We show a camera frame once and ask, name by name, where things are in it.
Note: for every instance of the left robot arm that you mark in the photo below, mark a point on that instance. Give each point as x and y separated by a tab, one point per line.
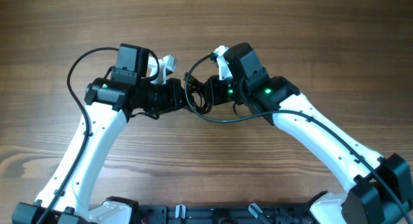
138	81

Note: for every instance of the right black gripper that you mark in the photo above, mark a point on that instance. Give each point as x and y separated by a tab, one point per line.
208	91

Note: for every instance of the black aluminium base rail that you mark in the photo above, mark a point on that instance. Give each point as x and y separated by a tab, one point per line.
182	214

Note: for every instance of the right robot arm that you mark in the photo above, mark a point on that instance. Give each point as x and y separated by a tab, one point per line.
376	189

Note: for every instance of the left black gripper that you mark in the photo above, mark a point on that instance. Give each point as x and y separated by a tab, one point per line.
178	95

